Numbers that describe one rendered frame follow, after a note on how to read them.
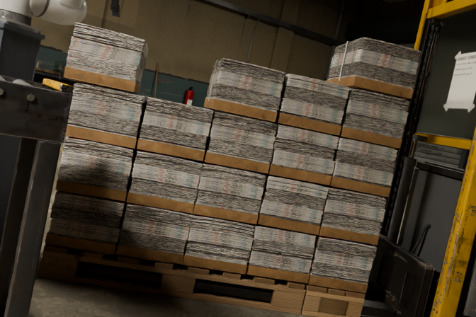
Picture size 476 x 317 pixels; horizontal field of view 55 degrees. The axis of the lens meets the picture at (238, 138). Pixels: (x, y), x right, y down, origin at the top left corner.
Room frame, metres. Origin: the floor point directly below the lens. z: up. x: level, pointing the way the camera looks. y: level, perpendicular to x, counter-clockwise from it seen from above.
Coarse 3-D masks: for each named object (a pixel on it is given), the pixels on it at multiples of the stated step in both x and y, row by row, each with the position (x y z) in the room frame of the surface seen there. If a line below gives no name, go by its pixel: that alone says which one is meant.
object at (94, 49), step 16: (80, 32) 1.85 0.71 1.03; (96, 32) 1.86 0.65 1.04; (112, 32) 1.87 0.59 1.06; (80, 48) 1.86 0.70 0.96; (96, 48) 1.87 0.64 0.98; (112, 48) 1.88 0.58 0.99; (128, 48) 1.89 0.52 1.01; (144, 48) 1.99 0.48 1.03; (80, 64) 1.86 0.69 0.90; (96, 64) 1.87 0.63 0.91; (112, 64) 1.88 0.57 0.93; (128, 64) 1.89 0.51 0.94
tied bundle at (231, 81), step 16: (224, 64) 1.95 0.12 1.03; (240, 64) 1.97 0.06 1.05; (224, 80) 1.96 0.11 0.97; (240, 80) 1.97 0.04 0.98; (256, 80) 1.98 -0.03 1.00; (272, 80) 1.99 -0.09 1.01; (208, 96) 2.25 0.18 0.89; (224, 96) 1.96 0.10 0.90; (240, 96) 1.97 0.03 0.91; (256, 96) 1.98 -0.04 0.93; (272, 96) 2.00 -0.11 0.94; (224, 112) 1.98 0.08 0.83
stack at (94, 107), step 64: (128, 128) 1.90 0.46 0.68; (192, 128) 1.94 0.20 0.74; (256, 128) 1.99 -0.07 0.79; (64, 192) 1.88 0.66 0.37; (192, 192) 1.95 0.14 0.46; (256, 192) 1.99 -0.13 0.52; (320, 192) 2.04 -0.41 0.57; (64, 256) 1.87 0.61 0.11; (128, 256) 1.93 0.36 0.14; (256, 256) 2.01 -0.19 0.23
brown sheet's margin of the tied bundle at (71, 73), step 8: (64, 72) 1.85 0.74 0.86; (72, 72) 1.85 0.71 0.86; (80, 72) 1.85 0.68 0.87; (88, 72) 1.86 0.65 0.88; (80, 80) 1.86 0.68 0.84; (88, 80) 1.86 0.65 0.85; (96, 80) 1.87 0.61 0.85; (104, 80) 1.87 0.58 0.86; (112, 80) 1.88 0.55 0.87; (120, 80) 1.88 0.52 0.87; (128, 80) 1.89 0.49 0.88; (120, 88) 1.88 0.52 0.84; (128, 88) 1.89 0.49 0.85; (136, 88) 1.98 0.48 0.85
